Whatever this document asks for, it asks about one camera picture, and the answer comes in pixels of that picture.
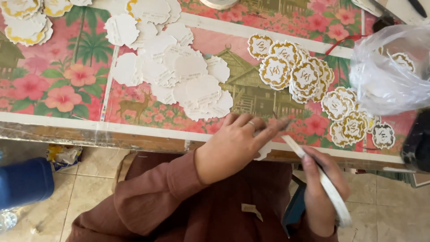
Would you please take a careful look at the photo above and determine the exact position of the person's right hand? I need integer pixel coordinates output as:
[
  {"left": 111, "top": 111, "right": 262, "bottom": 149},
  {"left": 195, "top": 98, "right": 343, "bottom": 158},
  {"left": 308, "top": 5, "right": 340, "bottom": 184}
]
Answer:
[{"left": 301, "top": 146, "right": 351, "bottom": 237}]

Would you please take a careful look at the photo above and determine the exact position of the red string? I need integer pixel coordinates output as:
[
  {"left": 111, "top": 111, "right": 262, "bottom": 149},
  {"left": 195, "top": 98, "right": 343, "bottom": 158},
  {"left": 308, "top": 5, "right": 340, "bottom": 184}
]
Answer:
[{"left": 325, "top": 34, "right": 368, "bottom": 56}]

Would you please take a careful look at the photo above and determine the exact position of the black box-shaped object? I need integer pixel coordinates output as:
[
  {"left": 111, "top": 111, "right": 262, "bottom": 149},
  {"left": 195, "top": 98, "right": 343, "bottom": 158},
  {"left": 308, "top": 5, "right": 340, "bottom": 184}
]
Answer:
[{"left": 401, "top": 108, "right": 430, "bottom": 173}]

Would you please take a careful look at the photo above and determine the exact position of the white board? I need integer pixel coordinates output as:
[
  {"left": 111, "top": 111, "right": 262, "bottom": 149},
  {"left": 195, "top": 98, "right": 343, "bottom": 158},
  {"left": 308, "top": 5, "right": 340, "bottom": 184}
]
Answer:
[{"left": 351, "top": 0, "right": 430, "bottom": 27}]

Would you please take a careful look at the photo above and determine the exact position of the person's left hand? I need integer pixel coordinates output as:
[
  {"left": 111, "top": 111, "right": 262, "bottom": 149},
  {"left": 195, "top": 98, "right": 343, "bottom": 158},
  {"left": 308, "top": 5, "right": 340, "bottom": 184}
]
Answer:
[{"left": 195, "top": 112, "right": 293, "bottom": 186}]

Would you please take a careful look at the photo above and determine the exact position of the floral pink table cover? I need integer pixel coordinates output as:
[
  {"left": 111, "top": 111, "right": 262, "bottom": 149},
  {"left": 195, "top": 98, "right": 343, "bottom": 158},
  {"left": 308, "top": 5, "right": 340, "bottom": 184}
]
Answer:
[{"left": 0, "top": 0, "right": 430, "bottom": 169}]

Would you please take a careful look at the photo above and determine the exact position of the yellow and white wrapper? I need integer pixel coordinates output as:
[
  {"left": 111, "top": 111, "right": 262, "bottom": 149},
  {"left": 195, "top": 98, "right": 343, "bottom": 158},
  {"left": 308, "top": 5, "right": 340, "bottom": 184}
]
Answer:
[{"left": 46, "top": 145, "right": 83, "bottom": 172}]

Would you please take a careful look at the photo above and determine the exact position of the stack of flat printed items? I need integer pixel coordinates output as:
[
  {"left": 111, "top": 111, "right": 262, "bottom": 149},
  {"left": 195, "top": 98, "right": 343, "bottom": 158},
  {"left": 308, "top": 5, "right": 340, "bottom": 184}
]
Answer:
[{"left": 378, "top": 170, "right": 430, "bottom": 189}]

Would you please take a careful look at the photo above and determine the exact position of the dark teal flat object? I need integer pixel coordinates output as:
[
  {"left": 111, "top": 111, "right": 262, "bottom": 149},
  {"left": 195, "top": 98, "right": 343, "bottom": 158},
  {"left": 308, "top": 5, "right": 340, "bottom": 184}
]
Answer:
[{"left": 282, "top": 175, "right": 308, "bottom": 238}]

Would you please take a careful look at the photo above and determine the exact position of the clear plastic bag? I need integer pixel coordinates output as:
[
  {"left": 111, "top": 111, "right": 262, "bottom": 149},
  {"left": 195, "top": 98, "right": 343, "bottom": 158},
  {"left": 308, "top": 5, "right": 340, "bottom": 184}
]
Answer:
[{"left": 349, "top": 24, "right": 430, "bottom": 116}]

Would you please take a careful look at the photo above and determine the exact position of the white double-sided tape roll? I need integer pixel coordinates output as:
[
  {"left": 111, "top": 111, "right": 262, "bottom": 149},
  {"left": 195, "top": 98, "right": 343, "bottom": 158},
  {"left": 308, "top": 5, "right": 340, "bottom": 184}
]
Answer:
[{"left": 282, "top": 135, "right": 352, "bottom": 228}]

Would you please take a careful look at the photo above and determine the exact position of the clear plastic bottle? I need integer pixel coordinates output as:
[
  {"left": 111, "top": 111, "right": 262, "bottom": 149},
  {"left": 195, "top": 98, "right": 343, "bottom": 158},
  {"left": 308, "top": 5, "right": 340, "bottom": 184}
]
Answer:
[{"left": 0, "top": 208, "right": 19, "bottom": 233}]

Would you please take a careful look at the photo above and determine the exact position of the person's brown clothing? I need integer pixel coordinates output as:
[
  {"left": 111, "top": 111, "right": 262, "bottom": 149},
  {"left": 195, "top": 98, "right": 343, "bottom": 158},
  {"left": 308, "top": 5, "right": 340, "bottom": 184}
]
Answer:
[{"left": 65, "top": 151, "right": 339, "bottom": 242}]

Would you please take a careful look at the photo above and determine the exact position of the blue plastic container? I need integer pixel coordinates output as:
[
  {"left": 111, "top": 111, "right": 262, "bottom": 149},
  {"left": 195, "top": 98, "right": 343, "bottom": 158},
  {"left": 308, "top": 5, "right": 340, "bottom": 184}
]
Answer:
[{"left": 0, "top": 157, "right": 55, "bottom": 210}]

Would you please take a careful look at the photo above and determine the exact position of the small beige paper scrap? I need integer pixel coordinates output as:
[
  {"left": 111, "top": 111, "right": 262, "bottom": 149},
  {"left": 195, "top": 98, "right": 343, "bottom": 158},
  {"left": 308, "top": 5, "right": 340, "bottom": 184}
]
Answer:
[{"left": 241, "top": 203, "right": 264, "bottom": 222}]

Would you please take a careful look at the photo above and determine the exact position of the pile of gold-printed tags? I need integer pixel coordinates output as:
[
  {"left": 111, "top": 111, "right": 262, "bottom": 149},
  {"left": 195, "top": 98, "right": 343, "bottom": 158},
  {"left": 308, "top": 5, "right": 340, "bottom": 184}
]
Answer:
[{"left": 247, "top": 34, "right": 396, "bottom": 150}]

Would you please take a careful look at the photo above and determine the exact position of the wide white tape roll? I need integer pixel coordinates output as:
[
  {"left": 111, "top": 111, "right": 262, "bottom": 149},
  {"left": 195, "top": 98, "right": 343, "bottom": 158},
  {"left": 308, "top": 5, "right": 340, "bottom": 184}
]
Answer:
[{"left": 200, "top": 0, "right": 240, "bottom": 11}]

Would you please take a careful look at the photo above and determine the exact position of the pile of blank white tags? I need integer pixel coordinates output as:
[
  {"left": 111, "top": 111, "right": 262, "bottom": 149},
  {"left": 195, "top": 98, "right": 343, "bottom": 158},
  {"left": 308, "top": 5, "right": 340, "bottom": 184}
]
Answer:
[{"left": 104, "top": 0, "right": 234, "bottom": 121}]

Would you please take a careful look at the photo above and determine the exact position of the black pen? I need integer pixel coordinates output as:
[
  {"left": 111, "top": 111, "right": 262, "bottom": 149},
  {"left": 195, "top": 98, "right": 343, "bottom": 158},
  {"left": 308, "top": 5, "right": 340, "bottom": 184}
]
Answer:
[{"left": 407, "top": 0, "right": 428, "bottom": 19}]

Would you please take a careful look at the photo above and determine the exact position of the white scalloped paper tag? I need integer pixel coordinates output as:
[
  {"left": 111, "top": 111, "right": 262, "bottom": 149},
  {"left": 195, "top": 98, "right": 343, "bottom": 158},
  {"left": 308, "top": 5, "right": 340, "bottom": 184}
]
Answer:
[{"left": 254, "top": 141, "right": 273, "bottom": 161}]

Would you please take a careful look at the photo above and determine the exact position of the stack of gold-edged tags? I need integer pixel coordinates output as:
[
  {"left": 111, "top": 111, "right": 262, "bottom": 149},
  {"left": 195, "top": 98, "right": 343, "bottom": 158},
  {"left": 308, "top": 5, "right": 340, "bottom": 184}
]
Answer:
[{"left": 0, "top": 0, "right": 93, "bottom": 47}]

